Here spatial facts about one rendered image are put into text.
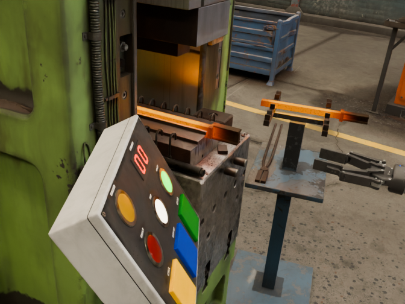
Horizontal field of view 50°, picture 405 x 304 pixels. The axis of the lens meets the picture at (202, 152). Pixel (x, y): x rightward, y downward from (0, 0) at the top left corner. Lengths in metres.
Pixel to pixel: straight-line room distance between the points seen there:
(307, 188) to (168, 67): 0.70
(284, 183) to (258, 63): 3.43
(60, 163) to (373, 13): 8.08
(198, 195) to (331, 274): 1.31
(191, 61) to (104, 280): 1.03
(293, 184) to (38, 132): 1.01
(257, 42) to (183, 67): 3.48
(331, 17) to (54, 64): 8.24
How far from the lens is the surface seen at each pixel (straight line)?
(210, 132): 1.28
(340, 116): 1.71
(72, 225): 0.60
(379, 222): 2.91
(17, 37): 1.10
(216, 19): 1.20
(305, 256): 2.47
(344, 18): 8.95
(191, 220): 0.89
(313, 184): 1.75
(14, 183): 1.31
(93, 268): 0.64
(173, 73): 1.58
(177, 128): 1.32
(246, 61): 5.10
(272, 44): 4.95
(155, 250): 0.69
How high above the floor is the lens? 1.54
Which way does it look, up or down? 27 degrees down
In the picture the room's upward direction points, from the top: 4 degrees clockwise
